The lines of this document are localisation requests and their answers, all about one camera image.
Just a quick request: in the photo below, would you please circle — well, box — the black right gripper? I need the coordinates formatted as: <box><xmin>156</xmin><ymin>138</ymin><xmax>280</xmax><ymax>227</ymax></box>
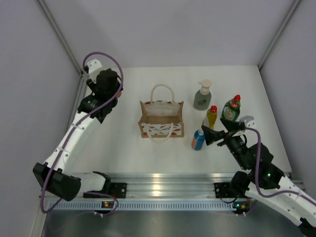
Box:
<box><xmin>201</xmin><ymin>118</ymin><xmax>249</xmax><ymax>170</ymax></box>

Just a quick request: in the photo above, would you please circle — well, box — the yellow dish soap bottle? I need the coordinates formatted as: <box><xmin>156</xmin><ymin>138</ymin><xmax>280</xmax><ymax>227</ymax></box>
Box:
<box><xmin>202</xmin><ymin>105</ymin><xmax>217</xmax><ymax>129</ymax></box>

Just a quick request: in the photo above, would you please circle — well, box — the large green dish soap bottle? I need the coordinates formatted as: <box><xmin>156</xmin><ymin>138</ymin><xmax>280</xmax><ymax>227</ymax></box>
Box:
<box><xmin>221</xmin><ymin>94</ymin><xmax>241</xmax><ymax>121</ymax></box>

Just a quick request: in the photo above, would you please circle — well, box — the blue orange pump bottle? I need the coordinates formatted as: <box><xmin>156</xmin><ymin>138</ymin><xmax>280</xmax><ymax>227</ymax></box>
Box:
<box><xmin>192</xmin><ymin>128</ymin><xmax>205</xmax><ymax>151</ymax></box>

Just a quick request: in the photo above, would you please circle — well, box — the grey-green pump soap bottle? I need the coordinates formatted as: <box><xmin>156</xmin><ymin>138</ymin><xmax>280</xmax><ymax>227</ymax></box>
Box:
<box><xmin>193</xmin><ymin>79</ymin><xmax>212</xmax><ymax>111</ymax></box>

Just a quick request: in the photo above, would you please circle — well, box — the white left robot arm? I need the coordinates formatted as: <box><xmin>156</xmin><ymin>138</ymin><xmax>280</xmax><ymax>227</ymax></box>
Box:
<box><xmin>33</xmin><ymin>69</ymin><xmax>122</xmax><ymax>201</ymax></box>

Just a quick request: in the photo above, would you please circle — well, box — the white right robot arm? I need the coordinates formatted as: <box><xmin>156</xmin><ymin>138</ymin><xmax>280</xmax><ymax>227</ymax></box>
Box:
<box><xmin>201</xmin><ymin>118</ymin><xmax>316</xmax><ymax>237</ymax></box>

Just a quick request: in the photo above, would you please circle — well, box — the burlap watermelon canvas bag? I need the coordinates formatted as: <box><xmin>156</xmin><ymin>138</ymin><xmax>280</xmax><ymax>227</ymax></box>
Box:
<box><xmin>138</xmin><ymin>83</ymin><xmax>185</xmax><ymax>144</ymax></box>

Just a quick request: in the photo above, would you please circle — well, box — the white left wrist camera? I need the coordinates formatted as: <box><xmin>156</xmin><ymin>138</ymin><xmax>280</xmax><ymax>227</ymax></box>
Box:
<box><xmin>87</xmin><ymin>59</ymin><xmax>104</xmax><ymax>81</ymax></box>

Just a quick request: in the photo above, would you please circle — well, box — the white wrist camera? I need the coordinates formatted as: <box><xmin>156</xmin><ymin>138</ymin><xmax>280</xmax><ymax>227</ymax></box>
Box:
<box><xmin>239</xmin><ymin>116</ymin><xmax>257</xmax><ymax>128</ymax></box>
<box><xmin>87</xmin><ymin>59</ymin><xmax>104</xmax><ymax>81</ymax></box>

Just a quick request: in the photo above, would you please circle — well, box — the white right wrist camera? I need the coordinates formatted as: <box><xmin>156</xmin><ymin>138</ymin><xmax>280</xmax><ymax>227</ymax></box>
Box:
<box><xmin>239</xmin><ymin>116</ymin><xmax>257</xmax><ymax>128</ymax></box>

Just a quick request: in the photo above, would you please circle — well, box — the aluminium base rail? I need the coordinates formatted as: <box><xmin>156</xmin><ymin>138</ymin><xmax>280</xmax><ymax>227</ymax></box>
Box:
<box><xmin>39</xmin><ymin>172</ymin><xmax>309</xmax><ymax>199</ymax></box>

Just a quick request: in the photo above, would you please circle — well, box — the white slotted cable duct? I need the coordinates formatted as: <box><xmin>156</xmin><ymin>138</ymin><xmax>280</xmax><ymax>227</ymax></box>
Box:
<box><xmin>54</xmin><ymin>199</ymin><xmax>250</xmax><ymax>211</ymax></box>

